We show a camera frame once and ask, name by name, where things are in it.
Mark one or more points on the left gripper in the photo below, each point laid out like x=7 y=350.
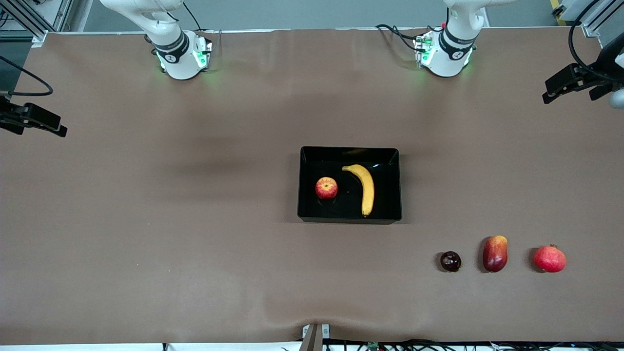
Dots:
x=602 y=74

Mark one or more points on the red yellow apple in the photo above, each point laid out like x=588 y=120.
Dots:
x=326 y=188

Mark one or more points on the red pomegranate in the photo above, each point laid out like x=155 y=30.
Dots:
x=550 y=260

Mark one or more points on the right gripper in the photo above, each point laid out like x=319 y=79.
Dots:
x=6 y=117

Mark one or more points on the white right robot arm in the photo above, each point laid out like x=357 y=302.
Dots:
x=170 y=29

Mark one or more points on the dark purple plum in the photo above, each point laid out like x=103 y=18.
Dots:
x=450 y=262

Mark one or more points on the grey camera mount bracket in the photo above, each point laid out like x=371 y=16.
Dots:
x=314 y=337

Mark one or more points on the yellow banana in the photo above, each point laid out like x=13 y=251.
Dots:
x=368 y=190

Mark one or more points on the brown table cover mat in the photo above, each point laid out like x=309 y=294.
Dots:
x=195 y=253

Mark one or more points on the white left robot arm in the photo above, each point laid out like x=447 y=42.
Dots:
x=456 y=44

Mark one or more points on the red mango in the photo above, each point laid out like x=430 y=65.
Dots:
x=495 y=254

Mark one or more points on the black plastic box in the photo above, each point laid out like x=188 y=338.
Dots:
x=385 y=214

